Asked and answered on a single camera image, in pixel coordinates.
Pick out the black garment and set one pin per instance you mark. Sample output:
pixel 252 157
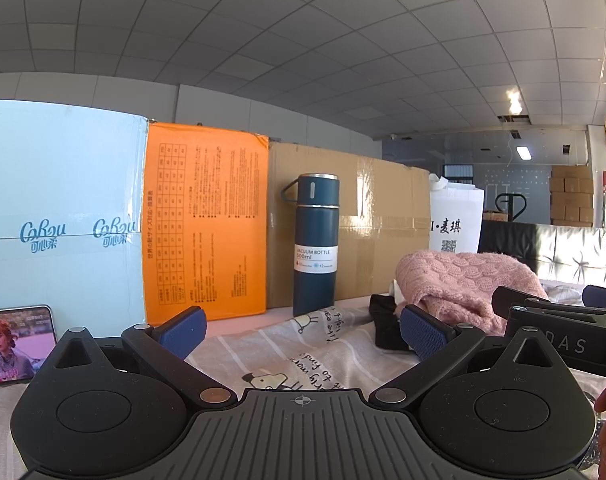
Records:
pixel 385 325

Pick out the smartphone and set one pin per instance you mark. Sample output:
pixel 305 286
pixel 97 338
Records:
pixel 15 345

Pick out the light blue cardboard box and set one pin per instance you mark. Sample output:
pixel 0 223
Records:
pixel 63 200

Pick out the white paper bag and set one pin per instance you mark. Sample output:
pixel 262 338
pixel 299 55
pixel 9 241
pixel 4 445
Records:
pixel 455 215

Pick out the dark blue vacuum bottle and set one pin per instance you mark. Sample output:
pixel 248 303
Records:
pixel 314 245

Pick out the white garment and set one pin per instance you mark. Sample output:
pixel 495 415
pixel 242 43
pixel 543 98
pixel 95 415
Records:
pixel 396 287

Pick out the orange cardboard box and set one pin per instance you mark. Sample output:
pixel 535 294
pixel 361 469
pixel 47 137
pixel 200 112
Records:
pixel 205 225

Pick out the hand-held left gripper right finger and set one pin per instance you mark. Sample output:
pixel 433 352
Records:
pixel 423 331

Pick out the pink knit sweater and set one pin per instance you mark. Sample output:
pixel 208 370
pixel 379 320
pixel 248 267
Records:
pixel 463 285

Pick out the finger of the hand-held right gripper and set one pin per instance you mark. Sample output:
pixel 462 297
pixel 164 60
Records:
pixel 605 295
pixel 523 297

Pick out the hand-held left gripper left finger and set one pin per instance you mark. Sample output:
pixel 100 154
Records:
pixel 184 331

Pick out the brown cardboard box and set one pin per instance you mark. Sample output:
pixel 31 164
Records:
pixel 368 230

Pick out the stack of cardboard boxes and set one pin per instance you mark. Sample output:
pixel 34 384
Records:
pixel 572 195

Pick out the silver tufted sofa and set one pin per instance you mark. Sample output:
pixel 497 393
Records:
pixel 568 250

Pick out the pallet jack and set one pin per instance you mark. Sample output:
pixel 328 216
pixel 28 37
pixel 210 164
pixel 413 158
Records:
pixel 508 205

